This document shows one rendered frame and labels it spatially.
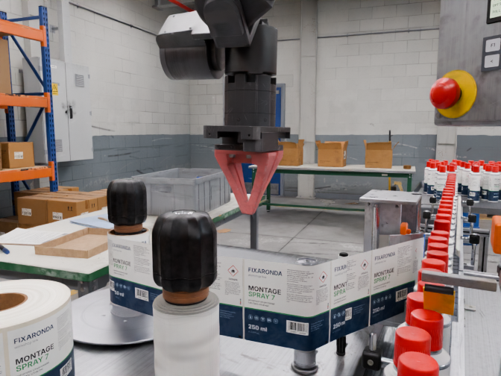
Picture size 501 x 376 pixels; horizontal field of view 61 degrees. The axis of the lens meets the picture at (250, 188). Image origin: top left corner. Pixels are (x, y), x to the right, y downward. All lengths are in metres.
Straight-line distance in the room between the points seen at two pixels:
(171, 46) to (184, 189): 1.88
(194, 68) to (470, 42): 0.33
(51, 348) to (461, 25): 0.70
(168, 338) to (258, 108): 0.29
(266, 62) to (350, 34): 7.77
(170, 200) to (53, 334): 1.76
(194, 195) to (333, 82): 6.09
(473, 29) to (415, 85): 7.45
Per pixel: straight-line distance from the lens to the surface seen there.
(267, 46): 0.47
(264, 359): 0.81
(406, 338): 0.45
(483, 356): 1.03
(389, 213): 0.95
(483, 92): 0.59
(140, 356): 0.84
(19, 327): 0.67
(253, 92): 0.46
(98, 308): 1.03
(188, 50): 0.49
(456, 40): 0.62
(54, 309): 0.70
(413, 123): 8.01
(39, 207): 4.44
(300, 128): 8.20
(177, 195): 2.38
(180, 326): 0.54
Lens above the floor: 1.28
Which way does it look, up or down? 8 degrees down
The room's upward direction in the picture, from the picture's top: straight up
